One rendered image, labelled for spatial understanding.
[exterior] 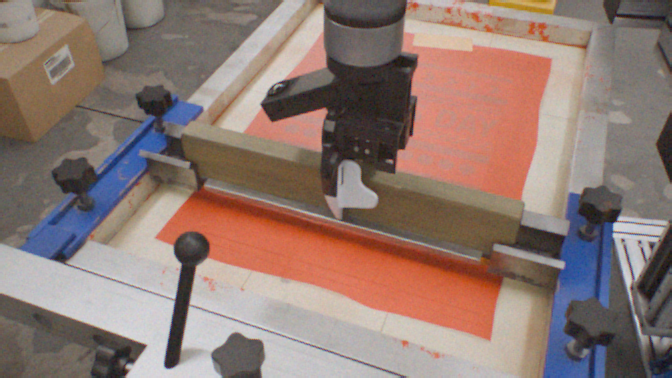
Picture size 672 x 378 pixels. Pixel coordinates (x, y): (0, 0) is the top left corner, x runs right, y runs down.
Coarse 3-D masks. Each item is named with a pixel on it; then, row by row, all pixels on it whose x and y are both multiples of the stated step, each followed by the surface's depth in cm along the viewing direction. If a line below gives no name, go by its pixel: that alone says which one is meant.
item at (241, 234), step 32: (320, 64) 104; (256, 128) 91; (192, 224) 76; (224, 224) 76; (256, 224) 76; (288, 224) 76; (320, 224) 76; (224, 256) 72; (256, 256) 72; (288, 256) 72; (320, 256) 72
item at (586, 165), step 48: (288, 0) 114; (432, 0) 114; (240, 48) 101; (192, 96) 91; (576, 144) 82; (144, 192) 79; (576, 192) 75; (96, 240) 72; (144, 288) 65; (240, 288) 64; (288, 336) 60; (336, 336) 60; (384, 336) 60
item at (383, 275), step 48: (432, 48) 108; (480, 48) 108; (528, 96) 97; (528, 144) 88; (336, 240) 74; (384, 240) 74; (336, 288) 69; (384, 288) 69; (432, 288) 69; (480, 288) 69; (480, 336) 64
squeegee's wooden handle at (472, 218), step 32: (192, 128) 74; (224, 128) 74; (192, 160) 76; (224, 160) 73; (256, 160) 71; (288, 160) 70; (320, 160) 69; (288, 192) 73; (320, 192) 71; (384, 192) 67; (416, 192) 66; (448, 192) 65; (480, 192) 65; (384, 224) 70; (416, 224) 69; (448, 224) 67; (480, 224) 65; (512, 224) 63
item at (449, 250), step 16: (224, 192) 75; (240, 192) 75; (256, 192) 75; (272, 208) 74; (288, 208) 73; (304, 208) 73; (336, 224) 72; (352, 224) 71; (368, 224) 71; (400, 240) 69; (416, 240) 69; (432, 240) 69; (448, 256) 68; (464, 256) 67; (480, 256) 67
